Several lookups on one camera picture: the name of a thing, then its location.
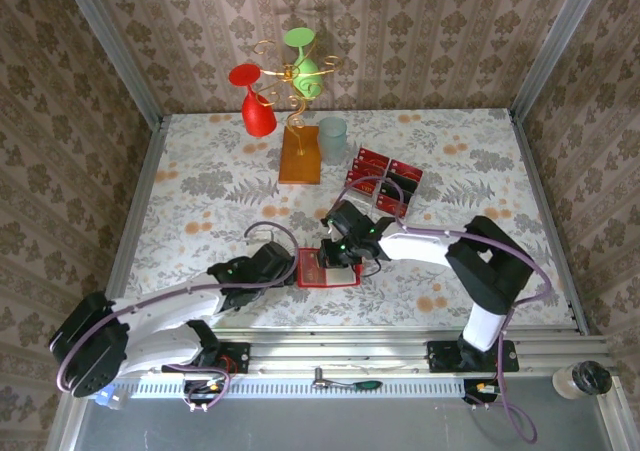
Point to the red VIP card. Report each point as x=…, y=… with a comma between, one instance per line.
x=367, y=167
x=362, y=185
x=407, y=170
x=312, y=271
x=390, y=206
x=375, y=157

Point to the black VIP card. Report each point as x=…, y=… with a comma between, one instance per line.
x=395, y=193
x=402, y=182

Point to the clear acrylic card tray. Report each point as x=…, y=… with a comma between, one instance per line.
x=385, y=171

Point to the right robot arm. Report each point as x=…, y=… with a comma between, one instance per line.
x=490, y=271

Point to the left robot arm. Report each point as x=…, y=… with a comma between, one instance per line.
x=150, y=316

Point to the floral tablecloth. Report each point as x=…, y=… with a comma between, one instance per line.
x=225, y=196

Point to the wooden rack base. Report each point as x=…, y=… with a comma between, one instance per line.
x=300, y=168

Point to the frosted glass tumbler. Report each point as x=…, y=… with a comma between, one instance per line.
x=332, y=141

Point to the black power connector block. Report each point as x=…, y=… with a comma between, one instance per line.
x=480, y=388
x=200, y=388

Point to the red wine glass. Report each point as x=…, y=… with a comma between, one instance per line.
x=257, y=116

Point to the grey metal shelf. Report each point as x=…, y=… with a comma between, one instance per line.
x=325, y=426

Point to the blue white plug connector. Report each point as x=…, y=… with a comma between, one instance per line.
x=112, y=402

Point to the green wine glass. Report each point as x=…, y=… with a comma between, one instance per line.
x=305, y=73

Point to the clear jar black lid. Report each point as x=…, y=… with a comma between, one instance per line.
x=592, y=377

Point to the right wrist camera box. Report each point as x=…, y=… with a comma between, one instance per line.
x=345, y=218

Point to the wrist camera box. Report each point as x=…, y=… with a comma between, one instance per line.
x=272, y=263
x=345, y=218

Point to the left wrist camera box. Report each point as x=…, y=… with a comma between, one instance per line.
x=272, y=263

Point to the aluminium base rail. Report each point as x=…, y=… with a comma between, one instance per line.
x=340, y=353

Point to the aluminium table side rail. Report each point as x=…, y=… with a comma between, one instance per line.
x=141, y=186
x=539, y=196

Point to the aluminium frame post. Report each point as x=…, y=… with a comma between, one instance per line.
x=555, y=46
x=112, y=46

